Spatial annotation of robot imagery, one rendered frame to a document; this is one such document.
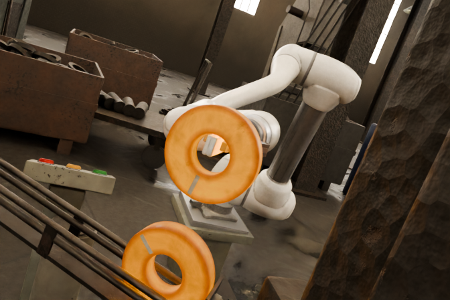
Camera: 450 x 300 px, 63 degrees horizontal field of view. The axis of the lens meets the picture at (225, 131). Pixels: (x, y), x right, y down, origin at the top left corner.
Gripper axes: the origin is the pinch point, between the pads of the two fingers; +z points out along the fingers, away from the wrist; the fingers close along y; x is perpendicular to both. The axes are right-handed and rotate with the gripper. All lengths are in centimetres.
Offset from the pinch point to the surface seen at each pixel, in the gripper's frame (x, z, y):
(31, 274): -65, -32, 49
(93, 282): -28.6, 4.0, 10.5
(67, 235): -22.7, 5.1, 17.0
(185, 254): -17.1, 3.5, -2.3
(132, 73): -26, -317, 205
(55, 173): -31, -29, 48
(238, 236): -53, -97, 3
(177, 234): -14.6, 3.5, 0.0
